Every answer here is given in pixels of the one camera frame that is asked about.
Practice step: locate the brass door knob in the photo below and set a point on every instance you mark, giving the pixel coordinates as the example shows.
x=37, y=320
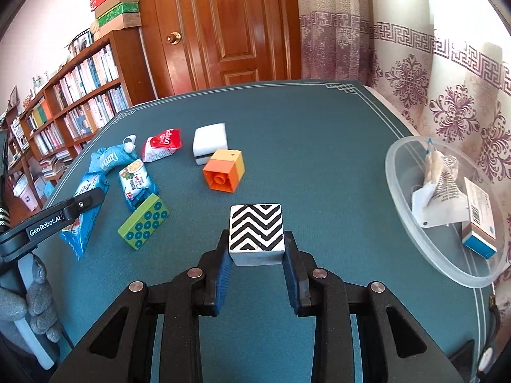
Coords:
x=174, y=38

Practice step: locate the clear plastic bowl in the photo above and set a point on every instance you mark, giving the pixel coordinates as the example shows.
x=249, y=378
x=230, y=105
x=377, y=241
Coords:
x=441, y=246

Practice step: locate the blue Curel fabric pouch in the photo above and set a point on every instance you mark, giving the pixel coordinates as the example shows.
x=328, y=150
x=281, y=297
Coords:
x=105, y=159

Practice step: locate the green dotted block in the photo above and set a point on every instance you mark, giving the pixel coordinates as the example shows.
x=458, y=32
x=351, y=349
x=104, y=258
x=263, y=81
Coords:
x=143, y=221

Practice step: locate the white blue medicine box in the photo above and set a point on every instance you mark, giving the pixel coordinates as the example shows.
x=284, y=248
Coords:
x=478, y=232

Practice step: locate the blue cracker snack packet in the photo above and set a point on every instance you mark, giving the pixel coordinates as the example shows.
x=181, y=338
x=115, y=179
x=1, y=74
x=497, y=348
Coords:
x=78, y=234

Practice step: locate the white sponge block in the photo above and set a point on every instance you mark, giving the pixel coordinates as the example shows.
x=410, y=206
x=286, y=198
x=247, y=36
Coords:
x=208, y=139

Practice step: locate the wooden bookshelf with books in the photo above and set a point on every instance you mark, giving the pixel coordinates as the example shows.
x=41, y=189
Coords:
x=104, y=79

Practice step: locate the black white zigzag cube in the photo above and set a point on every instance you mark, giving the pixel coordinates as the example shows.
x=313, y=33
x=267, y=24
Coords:
x=256, y=234

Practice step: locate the white purple patterned curtain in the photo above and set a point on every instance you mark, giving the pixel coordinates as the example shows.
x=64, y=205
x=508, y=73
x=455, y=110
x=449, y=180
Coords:
x=443, y=64

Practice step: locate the orange yellow toy brick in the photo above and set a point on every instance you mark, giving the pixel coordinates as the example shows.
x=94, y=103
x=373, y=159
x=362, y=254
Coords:
x=224, y=170

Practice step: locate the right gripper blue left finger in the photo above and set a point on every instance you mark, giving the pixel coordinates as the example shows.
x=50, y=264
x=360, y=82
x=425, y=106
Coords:
x=222, y=281

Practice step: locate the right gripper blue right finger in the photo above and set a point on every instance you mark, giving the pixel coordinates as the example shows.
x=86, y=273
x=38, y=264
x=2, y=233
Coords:
x=293, y=273

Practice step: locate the green table mat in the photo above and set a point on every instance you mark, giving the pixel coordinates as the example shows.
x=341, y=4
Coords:
x=373, y=309

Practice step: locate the white printed plastic packet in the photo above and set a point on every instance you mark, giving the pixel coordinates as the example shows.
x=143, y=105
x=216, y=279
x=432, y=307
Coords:
x=439, y=202

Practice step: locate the brown wooden door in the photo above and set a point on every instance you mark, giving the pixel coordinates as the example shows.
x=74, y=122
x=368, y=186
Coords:
x=224, y=42

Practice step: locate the stack of shoe boxes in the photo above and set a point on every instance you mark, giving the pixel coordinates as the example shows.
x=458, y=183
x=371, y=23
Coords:
x=113, y=15

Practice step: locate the red balloon glue packet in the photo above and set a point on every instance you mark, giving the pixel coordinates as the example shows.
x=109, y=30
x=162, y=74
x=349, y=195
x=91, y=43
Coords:
x=162, y=145

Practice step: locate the grey gloved left hand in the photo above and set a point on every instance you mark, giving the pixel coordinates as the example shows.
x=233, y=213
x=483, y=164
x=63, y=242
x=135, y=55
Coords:
x=38, y=303

